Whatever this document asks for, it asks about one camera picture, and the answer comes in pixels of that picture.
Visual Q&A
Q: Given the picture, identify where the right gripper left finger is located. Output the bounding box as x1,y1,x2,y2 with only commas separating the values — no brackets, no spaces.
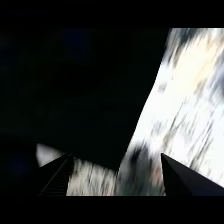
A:
23,152,75,197

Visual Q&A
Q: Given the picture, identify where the black garment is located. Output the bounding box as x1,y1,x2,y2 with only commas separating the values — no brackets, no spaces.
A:
0,27,172,197

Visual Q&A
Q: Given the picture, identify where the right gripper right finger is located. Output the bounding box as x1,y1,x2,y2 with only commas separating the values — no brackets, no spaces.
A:
160,152,224,197

